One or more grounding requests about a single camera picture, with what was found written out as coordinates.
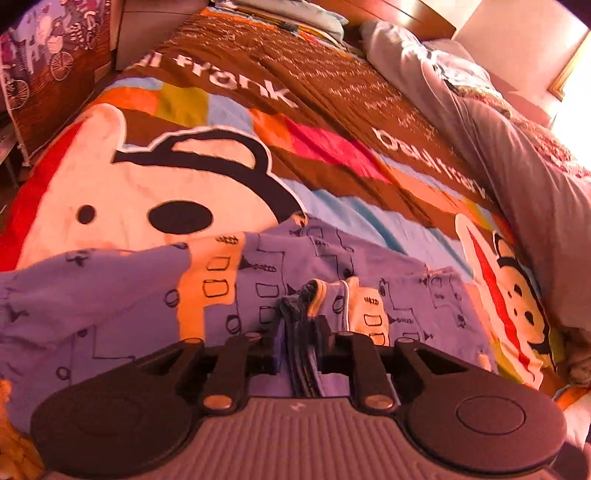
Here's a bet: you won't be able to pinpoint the orange fuzzy cloth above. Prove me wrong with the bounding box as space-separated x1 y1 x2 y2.
0 378 45 480

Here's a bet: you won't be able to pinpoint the blue dotted wardrobe curtain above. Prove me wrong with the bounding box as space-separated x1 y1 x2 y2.
0 0 112 160

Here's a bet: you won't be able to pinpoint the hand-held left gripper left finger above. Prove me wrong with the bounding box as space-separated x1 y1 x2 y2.
136 318 286 413

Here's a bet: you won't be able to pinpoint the pink fuzzy blanket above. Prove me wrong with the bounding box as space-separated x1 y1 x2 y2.
457 88 591 180

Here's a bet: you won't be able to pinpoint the grey duvet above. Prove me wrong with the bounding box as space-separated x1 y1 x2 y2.
360 21 591 386

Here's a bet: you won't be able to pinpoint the wooden headboard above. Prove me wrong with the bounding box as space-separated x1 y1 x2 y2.
311 0 459 42

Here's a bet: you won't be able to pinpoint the light blue pillow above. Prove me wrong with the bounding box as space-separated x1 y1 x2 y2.
222 0 349 43

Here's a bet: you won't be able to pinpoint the cartoon printed bed sheet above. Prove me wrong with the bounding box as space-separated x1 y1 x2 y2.
0 7 570 398

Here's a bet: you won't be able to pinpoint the blue orange printed pants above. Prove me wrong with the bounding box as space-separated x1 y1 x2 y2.
0 215 498 418

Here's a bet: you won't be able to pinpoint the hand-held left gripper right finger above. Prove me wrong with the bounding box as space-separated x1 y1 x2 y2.
315 315 460 413

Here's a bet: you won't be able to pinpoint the picture frame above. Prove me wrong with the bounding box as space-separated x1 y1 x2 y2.
549 44 585 103

